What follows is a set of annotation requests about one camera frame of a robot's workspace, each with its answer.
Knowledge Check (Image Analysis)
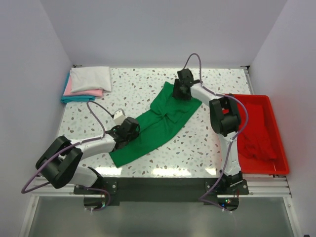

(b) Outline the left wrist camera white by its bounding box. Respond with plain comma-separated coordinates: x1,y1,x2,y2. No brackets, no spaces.
113,110,126,125

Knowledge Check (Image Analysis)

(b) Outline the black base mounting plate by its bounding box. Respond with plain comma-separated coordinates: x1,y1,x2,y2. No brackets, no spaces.
73,176,250,207

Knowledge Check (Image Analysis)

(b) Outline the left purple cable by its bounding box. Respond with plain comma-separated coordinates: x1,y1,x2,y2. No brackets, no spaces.
21,100,117,211

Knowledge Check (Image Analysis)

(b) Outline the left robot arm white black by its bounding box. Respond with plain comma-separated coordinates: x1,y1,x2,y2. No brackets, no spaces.
36,117,140,189

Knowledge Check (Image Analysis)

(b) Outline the red plastic bin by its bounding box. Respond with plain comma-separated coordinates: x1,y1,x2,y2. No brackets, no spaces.
235,94,289,175

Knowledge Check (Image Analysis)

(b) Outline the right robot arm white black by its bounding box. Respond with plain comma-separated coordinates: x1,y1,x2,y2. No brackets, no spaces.
172,69,243,187

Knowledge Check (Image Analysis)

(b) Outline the folded pink t shirt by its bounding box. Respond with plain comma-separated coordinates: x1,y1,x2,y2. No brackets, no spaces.
63,77,103,97

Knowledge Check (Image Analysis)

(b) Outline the red t shirt in bin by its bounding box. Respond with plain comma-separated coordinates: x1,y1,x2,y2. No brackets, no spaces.
238,102,277,161

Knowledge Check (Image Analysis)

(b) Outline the folded white t shirt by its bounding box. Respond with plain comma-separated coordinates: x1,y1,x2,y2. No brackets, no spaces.
70,66,112,93

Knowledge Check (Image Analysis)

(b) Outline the folded teal t shirt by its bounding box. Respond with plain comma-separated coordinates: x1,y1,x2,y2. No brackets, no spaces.
60,73,96,104

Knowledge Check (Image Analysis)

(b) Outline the green t shirt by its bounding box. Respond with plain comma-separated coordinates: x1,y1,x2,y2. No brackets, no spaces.
110,82,201,167

